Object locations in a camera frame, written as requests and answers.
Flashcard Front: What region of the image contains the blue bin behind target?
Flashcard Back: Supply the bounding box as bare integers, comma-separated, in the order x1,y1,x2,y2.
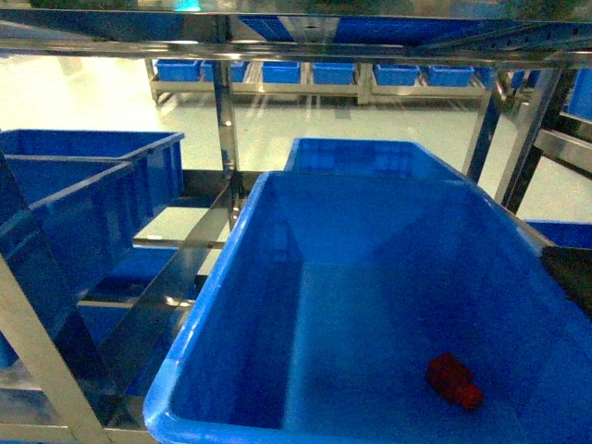
284,138,465,180

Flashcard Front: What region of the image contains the steel flow rack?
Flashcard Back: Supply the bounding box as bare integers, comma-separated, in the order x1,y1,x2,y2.
1,1,591,443

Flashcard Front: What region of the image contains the red toy block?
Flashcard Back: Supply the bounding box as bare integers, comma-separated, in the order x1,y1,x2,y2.
425,352,484,412

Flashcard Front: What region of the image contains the blue bin left shelf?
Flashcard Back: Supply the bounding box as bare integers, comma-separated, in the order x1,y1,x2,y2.
1,129,184,296

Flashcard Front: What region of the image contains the large blue target bin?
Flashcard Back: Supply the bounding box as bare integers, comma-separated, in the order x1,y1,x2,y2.
143,172,591,443

